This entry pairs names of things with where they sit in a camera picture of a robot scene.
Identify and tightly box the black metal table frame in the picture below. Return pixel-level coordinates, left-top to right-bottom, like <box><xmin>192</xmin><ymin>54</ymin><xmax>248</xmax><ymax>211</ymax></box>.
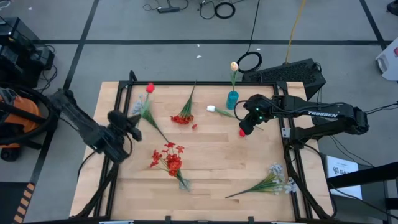
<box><xmin>74</xmin><ymin>70</ymin><xmax>335</xmax><ymax>224</ymax></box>

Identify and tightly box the black power strip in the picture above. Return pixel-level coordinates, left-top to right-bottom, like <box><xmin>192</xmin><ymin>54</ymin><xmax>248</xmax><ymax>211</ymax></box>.
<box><xmin>157</xmin><ymin>6</ymin><xmax>181</xmax><ymax>14</ymax></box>

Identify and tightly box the peach artificial tulip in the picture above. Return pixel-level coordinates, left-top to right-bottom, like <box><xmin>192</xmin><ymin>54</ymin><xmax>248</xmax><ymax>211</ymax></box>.
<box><xmin>229</xmin><ymin>61</ymin><xmax>239</xmax><ymax>93</ymax></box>

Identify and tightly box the red artificial tulip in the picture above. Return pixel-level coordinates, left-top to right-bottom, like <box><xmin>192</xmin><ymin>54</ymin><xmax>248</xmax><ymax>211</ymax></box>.
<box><xmin>238</xmin><ymin>125</ymin><xmax>264</xmax><ymax>138</ymax></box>
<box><xmin>143</xmin><ymin>82</ymin><xmax>156</xmax><ymax>106</ymax></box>

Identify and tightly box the black perforated computer case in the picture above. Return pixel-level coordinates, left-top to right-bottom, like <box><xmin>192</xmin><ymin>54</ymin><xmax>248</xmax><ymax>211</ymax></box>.
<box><xmin>241</xmin><ymin>58</ymin><xmax>327</xmax><ymax>101</ymax></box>

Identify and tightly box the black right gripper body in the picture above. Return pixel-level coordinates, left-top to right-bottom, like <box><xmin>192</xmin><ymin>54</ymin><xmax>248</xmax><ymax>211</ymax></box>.
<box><xmin>238</xmin><ymin>94</ymin><xmax>277</xmax><ymax>136</ymax></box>

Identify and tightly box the white artificial tulip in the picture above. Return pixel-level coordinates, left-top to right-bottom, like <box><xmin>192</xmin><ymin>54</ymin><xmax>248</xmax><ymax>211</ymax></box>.
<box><xmin>206</xmin><ymin>105</ymin><xmax>236</xmax><ymax>119</ymax></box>

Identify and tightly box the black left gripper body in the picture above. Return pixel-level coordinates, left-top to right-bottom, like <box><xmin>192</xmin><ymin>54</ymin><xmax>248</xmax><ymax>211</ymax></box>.
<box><xmin>107</xmin><ymin>110</ymin><xmax>133</xmax><ymax>141</ymax></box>

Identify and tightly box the black coiled cable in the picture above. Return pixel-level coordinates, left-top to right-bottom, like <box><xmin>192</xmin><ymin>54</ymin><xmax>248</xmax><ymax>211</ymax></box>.
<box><xmin>214</xmin><ymin>2</ymin><xmax>236</xmax><ymax>20</ymax></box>

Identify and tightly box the clear ribbed glass vase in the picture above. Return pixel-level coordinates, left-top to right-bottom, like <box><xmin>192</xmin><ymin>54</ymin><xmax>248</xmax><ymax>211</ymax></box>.
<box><xmin>178</xmin><ymin>177</ymin><xmax>192</xmax><ymax>192</ymax></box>

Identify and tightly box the orange shop vacuum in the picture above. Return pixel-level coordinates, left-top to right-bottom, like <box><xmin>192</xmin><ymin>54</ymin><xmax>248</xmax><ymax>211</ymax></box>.
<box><xmin>0</xmin><ymin>86</ymin><xmax>43</xmax><ymax>162</ymax></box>

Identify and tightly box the yellow hanging cable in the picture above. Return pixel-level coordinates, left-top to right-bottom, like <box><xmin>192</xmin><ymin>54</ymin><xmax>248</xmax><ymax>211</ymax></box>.
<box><xmin>284</xmin><ymin>0</ymin><xmax>308</xmax><ymax>65</ymax></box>

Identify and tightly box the black metal beam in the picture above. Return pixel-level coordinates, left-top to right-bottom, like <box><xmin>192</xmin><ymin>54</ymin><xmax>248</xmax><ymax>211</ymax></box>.
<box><xmin>326</xmin><ymin>161</ymin><xmax>398</xmax><ymax>189</ymax></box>

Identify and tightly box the white box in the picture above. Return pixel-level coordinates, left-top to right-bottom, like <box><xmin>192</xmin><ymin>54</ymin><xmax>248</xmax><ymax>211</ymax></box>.
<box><xmin>375</xmin><ymin>37</ymin><xmax>398</xmax><ymax>82</ymax></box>

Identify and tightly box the teal textured vase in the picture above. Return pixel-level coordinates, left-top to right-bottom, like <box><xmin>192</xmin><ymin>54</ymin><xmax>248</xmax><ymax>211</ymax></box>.
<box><xmin>226</xmin><ymin>90</ymin><xmax>239</xmax><ymax>110</ymax></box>

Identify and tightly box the red blossom flower spray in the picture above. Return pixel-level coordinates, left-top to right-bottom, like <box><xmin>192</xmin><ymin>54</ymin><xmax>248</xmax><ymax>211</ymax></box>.
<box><xmin>169</xmin><ymin>80</ymin><xmax>199</xmax><ymax>131</ymax></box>
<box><xmin>149</xmin><ymin>141</ymin><xmax>190</xmax><ymax>187</ymax></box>

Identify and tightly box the white printed paper sign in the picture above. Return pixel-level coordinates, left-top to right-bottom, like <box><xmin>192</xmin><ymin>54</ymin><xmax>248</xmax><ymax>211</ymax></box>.
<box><xmin>325</xmin><ymin>154</ymin><xmax>363</xmax><ymax>200</ymax></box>

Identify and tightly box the black vacuum hose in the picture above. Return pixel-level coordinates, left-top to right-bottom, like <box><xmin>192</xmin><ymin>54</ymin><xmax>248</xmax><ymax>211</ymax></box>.
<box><xmin>0</xmin><ymin>82</ymin><xmax>60</xmax><ymax>147</ymax></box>

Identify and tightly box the black hanging cable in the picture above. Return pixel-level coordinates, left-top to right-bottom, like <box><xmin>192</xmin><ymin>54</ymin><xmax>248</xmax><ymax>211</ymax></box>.
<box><xmin>236</xmin><ymin>0</ymin><xmax>263</xmax><ymax>74</ymax></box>

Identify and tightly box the black equipment stack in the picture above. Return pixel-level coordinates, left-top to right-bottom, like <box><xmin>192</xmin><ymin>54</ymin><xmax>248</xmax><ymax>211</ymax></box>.
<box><xmin>0</xmin><ymin>17</ymin><xmax>56</xmax><ymax>88</ymax></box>

